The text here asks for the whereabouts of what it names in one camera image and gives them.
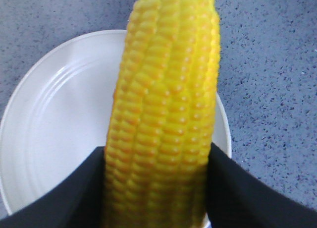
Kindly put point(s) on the yellow corn cob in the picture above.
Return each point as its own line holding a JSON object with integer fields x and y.
{"x": 162, "y": 118}

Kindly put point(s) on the beige round plate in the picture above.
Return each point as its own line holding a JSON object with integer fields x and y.
{"x": 58, "y": 114}

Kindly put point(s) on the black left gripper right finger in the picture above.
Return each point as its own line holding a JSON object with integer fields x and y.
{"x": 236, "y": 199}

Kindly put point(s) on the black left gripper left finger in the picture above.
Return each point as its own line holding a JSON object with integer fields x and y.
{"x": 74, "y": 203}

